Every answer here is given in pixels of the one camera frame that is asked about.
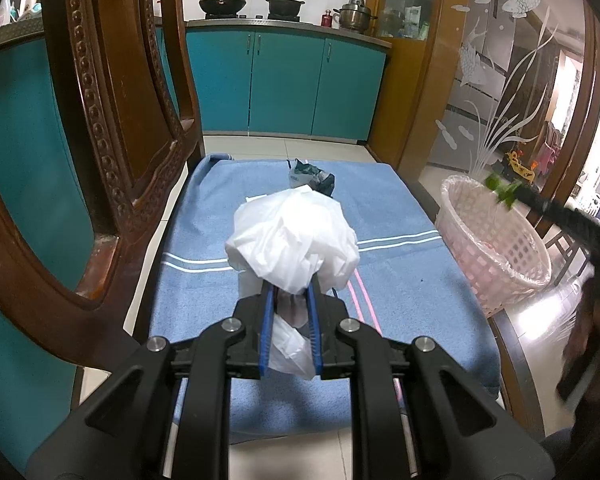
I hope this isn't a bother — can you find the etched glass partition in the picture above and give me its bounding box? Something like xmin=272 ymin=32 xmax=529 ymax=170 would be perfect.
xmin=420 ymin=0 xmax=596 ymax=201

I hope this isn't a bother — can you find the black wok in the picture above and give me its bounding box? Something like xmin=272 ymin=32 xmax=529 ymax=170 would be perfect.
xmin=198 ymin=0 xmax=247 ymax=16

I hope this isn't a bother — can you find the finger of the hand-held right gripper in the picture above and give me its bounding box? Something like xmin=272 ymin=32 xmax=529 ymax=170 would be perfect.
xmin=515 ymin=187 xmax=600 ymax=263

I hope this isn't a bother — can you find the carved wooden chair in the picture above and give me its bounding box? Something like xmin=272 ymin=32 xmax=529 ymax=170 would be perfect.
xmin=0 ymin=0 xmax=548 ymax=441

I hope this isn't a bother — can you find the black cooking pot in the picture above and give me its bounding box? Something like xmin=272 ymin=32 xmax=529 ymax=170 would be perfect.
xmin=261 ymin=0 xmax=307 ymax=18

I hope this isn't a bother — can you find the yellow toy vehicle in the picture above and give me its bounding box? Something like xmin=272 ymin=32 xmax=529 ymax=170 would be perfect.
xmin=502 ymin=149 xmax=538 ymax=181

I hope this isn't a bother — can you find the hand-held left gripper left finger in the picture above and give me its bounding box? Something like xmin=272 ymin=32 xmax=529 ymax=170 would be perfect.
xmin=25 ymin=280 xmax=277 ymax=480

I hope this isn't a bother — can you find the white plastic bag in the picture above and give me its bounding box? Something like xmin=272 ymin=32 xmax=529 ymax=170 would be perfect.
xmin=224 ymin=185 xmax=362 ymax=380

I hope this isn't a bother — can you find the wooden stool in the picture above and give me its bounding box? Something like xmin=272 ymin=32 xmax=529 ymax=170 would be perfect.
xmin=527 ymin=205 xmax=588 ymax=266

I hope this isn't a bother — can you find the dark green crumpled packet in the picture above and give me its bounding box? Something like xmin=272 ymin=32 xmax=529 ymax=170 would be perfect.
xmin=286 ymin=158 xmax=337 ymax=198

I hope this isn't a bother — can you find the wooden glass display cabinet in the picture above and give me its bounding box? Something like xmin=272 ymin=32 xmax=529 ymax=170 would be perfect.
xmin=365 ymin=0 xmax=461 ymax=181

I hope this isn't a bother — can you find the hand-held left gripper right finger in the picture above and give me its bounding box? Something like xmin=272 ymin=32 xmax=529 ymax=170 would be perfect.
xmin=306 ymin=276 xmax=556 ymax=480

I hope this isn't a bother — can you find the white basket with pink liner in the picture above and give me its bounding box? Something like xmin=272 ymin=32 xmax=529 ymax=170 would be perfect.
xmin=435 ymin=174 xmax=553 ymax=318

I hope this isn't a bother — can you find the blue striped towel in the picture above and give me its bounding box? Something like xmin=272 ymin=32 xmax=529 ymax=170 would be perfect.
xmin=122 ymin=152 xmax=501 ymax=443

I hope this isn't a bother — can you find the stainless steel pot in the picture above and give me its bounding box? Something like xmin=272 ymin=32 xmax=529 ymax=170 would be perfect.
xmin=332 ymin=0 xmax=378 ymax=32

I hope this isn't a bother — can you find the green leaf vegetable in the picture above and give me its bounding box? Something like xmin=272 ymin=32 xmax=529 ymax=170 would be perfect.
xmin=484 ymin=172 xmax=523 ymax=208

